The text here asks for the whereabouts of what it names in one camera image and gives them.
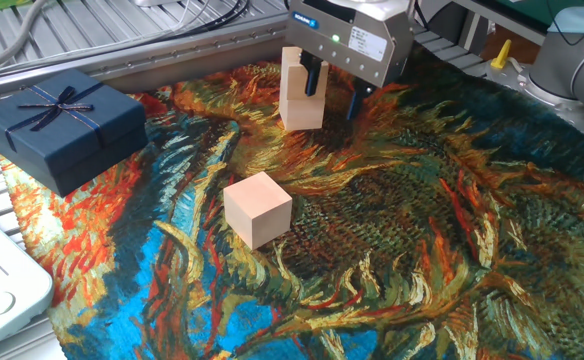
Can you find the grey Schunk gripper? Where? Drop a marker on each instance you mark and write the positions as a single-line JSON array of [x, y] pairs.
[[342, 50]]

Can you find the light wooden cube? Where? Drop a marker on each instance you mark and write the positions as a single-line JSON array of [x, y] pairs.
[[292, 75], [302, 115], [257, 212]]

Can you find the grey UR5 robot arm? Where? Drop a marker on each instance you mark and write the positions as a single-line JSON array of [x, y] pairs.
[[572, 60]]

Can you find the sunflower painting cloth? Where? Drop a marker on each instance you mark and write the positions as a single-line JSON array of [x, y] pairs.
[[372, 250]]

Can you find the navy gift box with ribbon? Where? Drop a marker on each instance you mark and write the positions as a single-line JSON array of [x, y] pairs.
[[62, 130]]

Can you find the white plastic device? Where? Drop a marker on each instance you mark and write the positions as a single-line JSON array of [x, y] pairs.
[[2, 280]]

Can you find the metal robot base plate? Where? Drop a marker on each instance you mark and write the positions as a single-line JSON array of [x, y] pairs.
[[537, 97]]

